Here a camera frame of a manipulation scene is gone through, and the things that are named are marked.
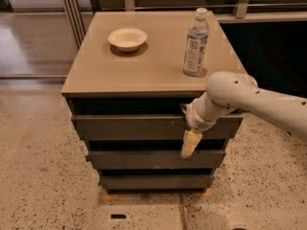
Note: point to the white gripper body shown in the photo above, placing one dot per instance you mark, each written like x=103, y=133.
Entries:
x=194, y=119

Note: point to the clear plastic water bottle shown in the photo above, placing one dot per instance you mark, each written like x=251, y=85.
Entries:
x=196, y=41

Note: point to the grey middle drawer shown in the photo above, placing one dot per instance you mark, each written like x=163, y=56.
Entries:
x=157, y=159

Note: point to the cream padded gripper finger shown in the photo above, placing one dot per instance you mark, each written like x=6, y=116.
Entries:
x=191, y=139

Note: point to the grey drawer cabinet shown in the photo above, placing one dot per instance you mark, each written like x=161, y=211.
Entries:
x=149, y=81

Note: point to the grey top drawer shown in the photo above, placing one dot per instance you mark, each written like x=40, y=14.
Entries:
x=129, y=127

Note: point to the white ceramic bowl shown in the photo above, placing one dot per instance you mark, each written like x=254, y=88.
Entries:
x=127, y=39

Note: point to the grey drawer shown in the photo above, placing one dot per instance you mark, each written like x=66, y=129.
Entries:
x=129, y=127
x=157, y=159
x=156, y=182

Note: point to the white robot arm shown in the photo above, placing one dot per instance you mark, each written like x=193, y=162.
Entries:
x=226, y=92

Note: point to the metal railing frame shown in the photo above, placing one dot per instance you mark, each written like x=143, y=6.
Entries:
x=241, y=19

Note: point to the grey bottom drawer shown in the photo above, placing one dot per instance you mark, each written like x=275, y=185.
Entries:
x=156, y=182

